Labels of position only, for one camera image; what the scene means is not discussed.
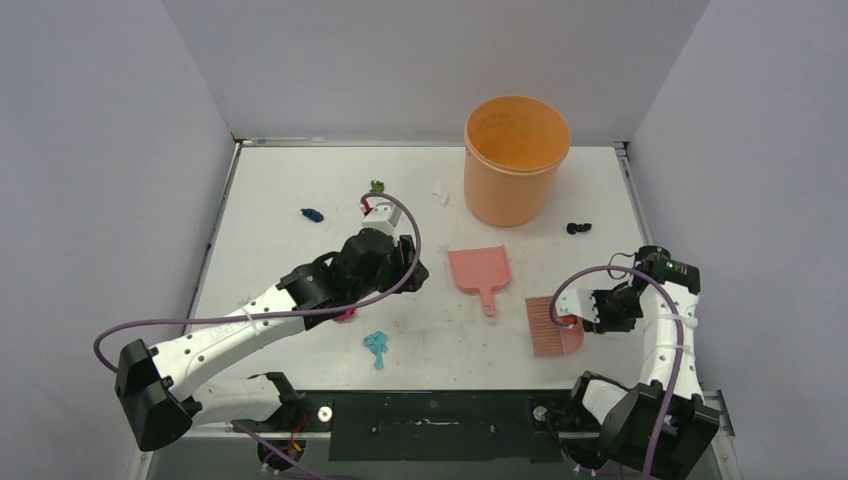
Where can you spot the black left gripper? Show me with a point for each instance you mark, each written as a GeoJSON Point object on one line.
{"type": "Point", "coordinates": [403, 256]}

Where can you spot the pink plastic hand brush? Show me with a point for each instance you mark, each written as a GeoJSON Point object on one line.
{"type": "Point", "coordinates": [547, 338]}

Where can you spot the black paper scrap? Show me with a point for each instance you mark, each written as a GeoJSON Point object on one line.
{"type": "Point", "coordinates": [578, 228]}

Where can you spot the pink plastic dustpan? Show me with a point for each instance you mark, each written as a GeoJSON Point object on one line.
{"type": "Point", "coordinates": [482, 271]}

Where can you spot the orange plastic bucket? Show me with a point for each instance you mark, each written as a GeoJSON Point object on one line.
{"type": "Point", "coordinates": [514, 146]}

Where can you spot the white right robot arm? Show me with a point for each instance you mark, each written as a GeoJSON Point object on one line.
{"type": "Point", "coordinates": [662, 425]}

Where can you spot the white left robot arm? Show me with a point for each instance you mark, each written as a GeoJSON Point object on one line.
{"type": "Point", "coordinates": [168, 388]}

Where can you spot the magenta crumpled paper scrap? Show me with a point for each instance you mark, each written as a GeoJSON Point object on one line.
{"type": "Point", "coordinates": [346, 316]}

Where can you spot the teal paper scrap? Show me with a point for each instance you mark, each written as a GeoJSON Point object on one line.
{"type": "Point", "coordinates": [377, 344]}

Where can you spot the white paper scrap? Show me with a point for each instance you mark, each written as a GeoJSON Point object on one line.
{"type": "Point", "coordinates": [440, 193]}

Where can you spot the blue paper scrap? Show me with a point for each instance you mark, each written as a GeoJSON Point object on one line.
{"type": "Point", "coordinates": [313, 215]}

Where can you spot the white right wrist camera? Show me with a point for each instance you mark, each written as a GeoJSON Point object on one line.
{"type": "Point", "coordinates": [578, 304]}

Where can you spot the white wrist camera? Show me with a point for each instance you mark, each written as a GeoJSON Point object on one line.
{"type": "Point", "coordinates": [383, 217]}
{"type": "Point", "coordinates": [578, 304]}

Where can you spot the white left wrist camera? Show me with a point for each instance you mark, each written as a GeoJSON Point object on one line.
{"type": "Point", "coordinates": [383, 217]}

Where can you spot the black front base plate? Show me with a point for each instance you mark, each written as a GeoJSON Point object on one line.
{"type": "Point", "coordinates": [439, 425]}

